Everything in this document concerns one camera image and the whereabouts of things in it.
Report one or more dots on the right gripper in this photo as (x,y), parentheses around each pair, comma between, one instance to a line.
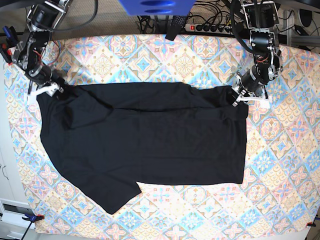
(42,74)

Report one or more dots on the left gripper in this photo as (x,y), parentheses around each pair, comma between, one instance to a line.
(248,87)

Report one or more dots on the black T-shirt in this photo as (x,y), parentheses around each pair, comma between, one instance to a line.
(105,139)

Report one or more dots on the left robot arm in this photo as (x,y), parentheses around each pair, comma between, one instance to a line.
(261,18)

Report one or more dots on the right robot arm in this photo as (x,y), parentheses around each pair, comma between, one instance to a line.
(42,19)

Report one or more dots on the blue clamp upper left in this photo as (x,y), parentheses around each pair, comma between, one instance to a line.
(10,42)

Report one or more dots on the blue clamp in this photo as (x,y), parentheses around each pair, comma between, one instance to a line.
(10,42)
(31,218)

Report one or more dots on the white power strip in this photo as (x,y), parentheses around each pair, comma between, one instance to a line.
(208,28)

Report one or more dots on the patterned tablecloth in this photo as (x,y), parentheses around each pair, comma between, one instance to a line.
(280,193)

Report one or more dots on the white cabinet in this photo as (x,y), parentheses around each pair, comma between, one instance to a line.
(13,201)

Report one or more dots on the blue clamp lower left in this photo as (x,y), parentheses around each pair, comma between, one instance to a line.
(31,218)

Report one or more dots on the orange clamp lower right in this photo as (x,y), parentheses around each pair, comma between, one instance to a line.
(311,224)

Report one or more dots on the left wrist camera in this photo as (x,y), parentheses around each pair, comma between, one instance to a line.
(265,103)

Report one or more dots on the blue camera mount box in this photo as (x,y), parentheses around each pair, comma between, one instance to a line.
(157,7)

